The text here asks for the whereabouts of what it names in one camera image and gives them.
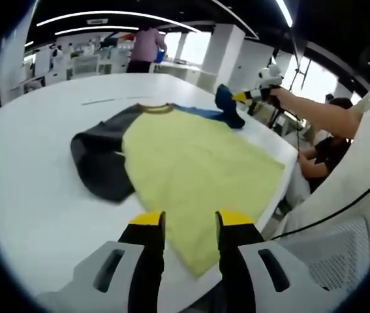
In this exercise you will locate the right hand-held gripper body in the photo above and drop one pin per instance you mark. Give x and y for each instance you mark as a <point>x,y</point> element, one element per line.
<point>269,76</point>

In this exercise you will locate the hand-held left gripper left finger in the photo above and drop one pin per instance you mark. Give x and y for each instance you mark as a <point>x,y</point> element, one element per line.
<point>145,261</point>

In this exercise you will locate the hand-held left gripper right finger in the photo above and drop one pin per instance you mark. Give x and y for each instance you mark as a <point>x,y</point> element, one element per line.
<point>237,261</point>

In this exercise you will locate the yellow blue black garment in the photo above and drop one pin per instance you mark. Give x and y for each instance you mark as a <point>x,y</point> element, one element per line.
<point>197,163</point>

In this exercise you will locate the template line marking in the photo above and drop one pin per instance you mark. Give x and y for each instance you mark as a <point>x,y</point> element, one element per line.
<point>116,99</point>

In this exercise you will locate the person's right hand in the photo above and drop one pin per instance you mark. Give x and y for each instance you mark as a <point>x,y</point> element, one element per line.
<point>279,97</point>

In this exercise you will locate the white square pillar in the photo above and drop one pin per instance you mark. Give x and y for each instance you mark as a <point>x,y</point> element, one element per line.
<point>224,58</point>
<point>15,65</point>

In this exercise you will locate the curved ceiling light strip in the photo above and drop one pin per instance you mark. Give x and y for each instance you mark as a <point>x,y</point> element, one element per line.
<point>284,13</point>
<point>113,13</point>
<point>106,28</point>

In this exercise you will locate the white counter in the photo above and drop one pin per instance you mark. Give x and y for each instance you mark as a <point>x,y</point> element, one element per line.
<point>184,73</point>

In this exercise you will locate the blue bin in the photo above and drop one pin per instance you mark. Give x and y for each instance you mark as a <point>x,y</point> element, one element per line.
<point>160,57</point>

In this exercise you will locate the person's white printed shirt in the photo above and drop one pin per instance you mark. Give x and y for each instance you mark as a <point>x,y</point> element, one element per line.
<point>351,182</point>

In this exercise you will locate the white shelf cart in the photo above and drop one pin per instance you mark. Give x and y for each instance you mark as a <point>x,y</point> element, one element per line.
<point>85,66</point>

